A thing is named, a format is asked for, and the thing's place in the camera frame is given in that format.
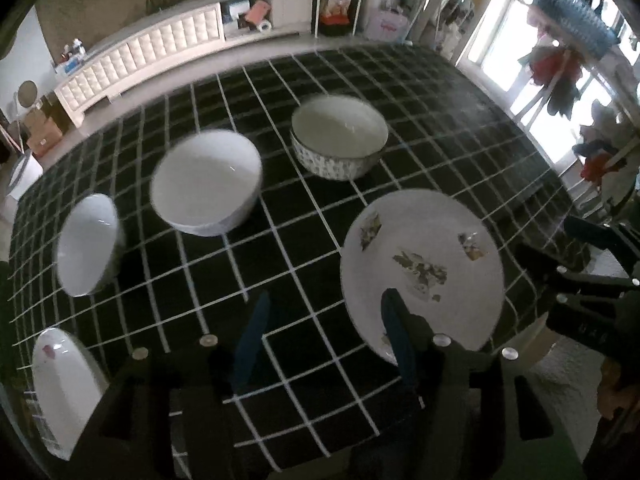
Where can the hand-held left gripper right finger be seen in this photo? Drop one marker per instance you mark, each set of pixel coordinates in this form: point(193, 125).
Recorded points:
point(401, 347)

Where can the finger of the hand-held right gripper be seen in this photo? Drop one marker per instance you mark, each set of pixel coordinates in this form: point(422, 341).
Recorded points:
point(595, 234)
point(550, 265)

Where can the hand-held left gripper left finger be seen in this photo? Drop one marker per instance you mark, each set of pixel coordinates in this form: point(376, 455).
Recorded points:
point(251, 345)

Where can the white plate with leaf print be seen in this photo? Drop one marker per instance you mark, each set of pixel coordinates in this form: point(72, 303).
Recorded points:
point(425, 260)

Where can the large plain white bowl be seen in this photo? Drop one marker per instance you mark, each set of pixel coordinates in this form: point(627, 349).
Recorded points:
point(202, 185)

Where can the small plain white bowl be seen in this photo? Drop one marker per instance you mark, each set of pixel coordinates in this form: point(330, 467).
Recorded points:
point(85, 247)

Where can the plain white plate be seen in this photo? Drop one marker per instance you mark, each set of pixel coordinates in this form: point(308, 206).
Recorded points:
point(57, 390)

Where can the patterned white bowl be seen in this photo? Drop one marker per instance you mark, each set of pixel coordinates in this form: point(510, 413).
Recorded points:
point(340, 130)

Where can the person's right hand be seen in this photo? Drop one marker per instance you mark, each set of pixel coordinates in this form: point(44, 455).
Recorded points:
point(617, 385)

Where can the grey textured blanket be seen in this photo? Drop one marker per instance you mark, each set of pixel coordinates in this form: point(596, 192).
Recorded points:
point(570, 385)

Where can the black white-grid cloth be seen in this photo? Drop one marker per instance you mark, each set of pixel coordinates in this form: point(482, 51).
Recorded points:
point(300, 240)

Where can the dark hanging garment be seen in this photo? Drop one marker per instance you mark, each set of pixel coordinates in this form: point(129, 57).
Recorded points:
point(562, 92)

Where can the red hanging garment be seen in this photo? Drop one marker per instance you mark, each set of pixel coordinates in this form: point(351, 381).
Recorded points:
point(550, 67)

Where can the blue clothes drying hanger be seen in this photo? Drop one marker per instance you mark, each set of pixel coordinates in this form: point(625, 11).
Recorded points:
point(575, 15)

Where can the white plastic bin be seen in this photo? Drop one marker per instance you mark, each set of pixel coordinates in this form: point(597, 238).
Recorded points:
point(19, 172)

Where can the pink bag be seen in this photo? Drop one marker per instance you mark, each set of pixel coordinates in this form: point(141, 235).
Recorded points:
point(386, 25)

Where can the cardboard boxes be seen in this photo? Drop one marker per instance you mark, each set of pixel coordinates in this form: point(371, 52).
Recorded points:
point(44, 132)

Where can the white tufted low cabinet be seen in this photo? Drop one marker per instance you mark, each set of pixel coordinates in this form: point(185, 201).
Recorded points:
point(140, 57)

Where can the white paper roll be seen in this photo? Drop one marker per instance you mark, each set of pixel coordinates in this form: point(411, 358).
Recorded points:
point(264, 25)

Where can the pink box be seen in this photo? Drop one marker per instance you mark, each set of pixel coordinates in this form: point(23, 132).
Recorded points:
point(258, 10)

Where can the round standing mirror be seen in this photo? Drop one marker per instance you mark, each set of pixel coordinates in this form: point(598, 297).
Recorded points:
point(27, 94)

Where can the white open shelf cabinet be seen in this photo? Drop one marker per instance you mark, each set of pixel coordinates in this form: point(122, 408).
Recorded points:
point(260, 7)

